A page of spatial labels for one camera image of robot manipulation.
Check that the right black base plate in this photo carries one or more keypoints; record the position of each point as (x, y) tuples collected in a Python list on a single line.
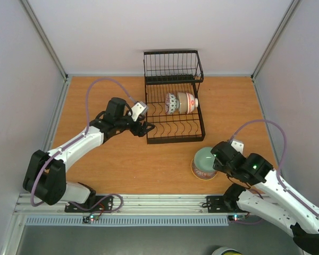
[(218, 204)]

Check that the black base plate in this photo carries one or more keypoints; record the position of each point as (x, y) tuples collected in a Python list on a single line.
[(218, 204), (94, 203)]

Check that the aluminium frame rail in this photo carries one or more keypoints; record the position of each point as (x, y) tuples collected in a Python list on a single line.
[(133, 204)]

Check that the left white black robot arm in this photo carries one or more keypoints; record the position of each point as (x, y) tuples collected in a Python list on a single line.
[(45, 178)]

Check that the right small circuit board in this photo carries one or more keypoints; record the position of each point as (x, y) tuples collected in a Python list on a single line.
[(236, 217)]

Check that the yellow dotted bowl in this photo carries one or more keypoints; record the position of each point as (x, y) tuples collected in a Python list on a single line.
[(205, 176)]

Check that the red dotted upturned bowl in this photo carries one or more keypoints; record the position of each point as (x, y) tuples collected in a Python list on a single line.
[(171, 103)]

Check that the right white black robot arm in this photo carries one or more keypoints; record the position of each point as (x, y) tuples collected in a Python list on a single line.
[(291, 211)]

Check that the grey slotted cable duct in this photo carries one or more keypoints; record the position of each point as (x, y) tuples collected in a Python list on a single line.
[(127, 221)]

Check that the left small circuit board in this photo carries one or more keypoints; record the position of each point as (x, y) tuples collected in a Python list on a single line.
[(91, 219)]

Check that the orange floral patterned bowl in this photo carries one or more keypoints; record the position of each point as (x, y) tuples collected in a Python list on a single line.
[(192, 103)]

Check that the blue chevron bowl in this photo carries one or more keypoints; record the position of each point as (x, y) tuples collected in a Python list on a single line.
[(193, 167)]

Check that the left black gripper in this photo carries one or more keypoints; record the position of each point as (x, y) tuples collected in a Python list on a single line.
[(137, 132)]

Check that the celadon green bowl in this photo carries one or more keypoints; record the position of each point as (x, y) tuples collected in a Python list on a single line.
[(204, 160)]

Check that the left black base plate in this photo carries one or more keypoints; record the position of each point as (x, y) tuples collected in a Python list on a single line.
[(94, 203)]

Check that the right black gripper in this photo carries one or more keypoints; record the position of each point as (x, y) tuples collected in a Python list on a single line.
[(219, 161)]

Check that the black wire dish rack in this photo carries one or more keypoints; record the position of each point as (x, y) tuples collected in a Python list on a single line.
[(172, 81)]

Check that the small circuit board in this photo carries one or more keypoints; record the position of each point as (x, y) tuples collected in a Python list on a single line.
[(236, 217), (91, 219)]

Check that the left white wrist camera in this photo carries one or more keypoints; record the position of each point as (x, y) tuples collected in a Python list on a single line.
[(139, 110)]

